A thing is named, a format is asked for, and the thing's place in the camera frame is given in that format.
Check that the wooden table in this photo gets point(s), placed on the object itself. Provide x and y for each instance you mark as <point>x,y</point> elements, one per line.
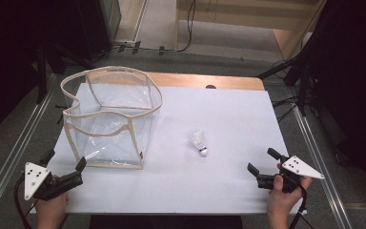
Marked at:
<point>187,81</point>

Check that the clear plastic basket beige trim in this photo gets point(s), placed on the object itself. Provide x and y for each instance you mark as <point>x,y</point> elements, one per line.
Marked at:
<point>111,127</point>

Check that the dark cabinet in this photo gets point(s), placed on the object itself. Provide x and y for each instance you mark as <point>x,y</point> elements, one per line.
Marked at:
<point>98,25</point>

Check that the light wooden cabinet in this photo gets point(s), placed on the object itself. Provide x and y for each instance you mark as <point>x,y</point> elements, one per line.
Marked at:
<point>235,19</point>

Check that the black metal stand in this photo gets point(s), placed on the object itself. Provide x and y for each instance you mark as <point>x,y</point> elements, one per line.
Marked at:
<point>42,73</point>
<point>302,86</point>

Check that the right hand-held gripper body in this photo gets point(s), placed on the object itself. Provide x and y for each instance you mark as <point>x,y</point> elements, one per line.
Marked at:
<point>300,167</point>

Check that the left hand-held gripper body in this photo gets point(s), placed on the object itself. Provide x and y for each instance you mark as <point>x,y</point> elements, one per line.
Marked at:
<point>36,181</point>

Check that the white table sheet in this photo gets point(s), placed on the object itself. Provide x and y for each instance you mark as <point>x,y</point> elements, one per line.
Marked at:
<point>209,184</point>

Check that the aluminium floor rail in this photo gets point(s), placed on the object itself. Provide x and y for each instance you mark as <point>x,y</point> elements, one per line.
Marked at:
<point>16,152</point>
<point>322,168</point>

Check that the white feather shuttlecock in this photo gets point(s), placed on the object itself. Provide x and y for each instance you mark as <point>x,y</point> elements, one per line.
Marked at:
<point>200,143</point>

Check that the person's left hand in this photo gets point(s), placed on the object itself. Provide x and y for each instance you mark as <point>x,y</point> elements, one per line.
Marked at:
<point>51,208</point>

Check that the person's right hand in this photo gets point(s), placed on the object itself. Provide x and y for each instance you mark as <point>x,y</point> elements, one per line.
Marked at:
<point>281,198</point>

